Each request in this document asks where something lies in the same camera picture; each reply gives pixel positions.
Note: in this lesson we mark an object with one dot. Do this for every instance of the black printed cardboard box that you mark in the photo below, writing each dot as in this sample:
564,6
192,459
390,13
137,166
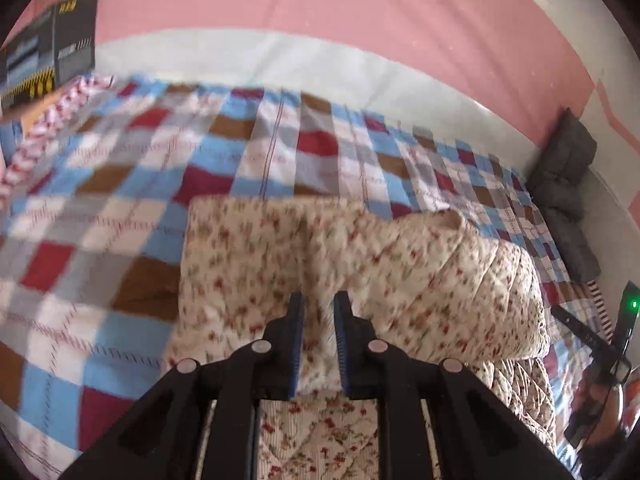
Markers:
70,45

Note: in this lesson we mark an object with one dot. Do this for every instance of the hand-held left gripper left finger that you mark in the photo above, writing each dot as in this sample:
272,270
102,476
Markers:
296,340

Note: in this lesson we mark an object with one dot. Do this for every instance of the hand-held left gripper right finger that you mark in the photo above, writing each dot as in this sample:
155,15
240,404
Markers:
342,340

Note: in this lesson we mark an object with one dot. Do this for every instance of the plaid bed sheet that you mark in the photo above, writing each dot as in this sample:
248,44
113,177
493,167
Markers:
130,220

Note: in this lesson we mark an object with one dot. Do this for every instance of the floral quilted garment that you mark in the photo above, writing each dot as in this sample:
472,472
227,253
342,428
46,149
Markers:
400,280

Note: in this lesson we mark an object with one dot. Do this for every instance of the person's right hand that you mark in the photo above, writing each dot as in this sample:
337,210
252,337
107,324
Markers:
592,405

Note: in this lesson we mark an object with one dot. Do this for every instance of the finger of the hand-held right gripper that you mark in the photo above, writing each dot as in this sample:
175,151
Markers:
580,330

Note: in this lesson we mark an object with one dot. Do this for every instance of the grey cushion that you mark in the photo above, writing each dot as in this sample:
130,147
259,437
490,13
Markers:
562,180

